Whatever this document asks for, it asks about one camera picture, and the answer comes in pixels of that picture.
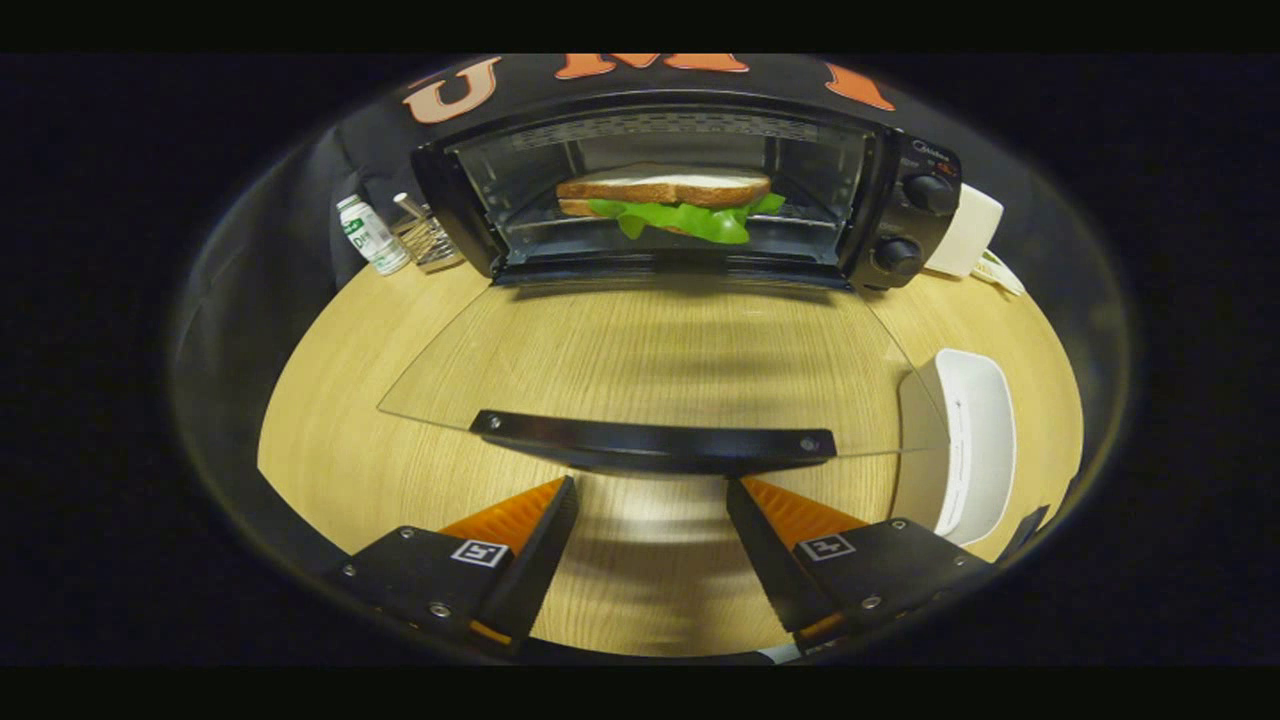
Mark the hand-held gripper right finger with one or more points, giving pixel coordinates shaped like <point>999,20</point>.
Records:
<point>765,560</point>

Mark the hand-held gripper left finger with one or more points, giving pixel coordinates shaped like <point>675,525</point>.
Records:
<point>535,560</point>

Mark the black toaster oven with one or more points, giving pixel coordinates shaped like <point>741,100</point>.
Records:
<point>900,222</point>

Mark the lettuce sandwich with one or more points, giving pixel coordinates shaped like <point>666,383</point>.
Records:
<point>660,187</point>

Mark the white pop-up toaster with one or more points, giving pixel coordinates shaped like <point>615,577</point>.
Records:
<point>970,235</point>

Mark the white rectangular tray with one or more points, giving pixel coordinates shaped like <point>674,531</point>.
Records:
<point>975,430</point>

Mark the white bottle with green label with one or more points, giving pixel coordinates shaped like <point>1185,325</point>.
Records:
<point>365,235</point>

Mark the black backdrop cloth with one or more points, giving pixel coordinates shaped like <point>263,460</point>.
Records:
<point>380,140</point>

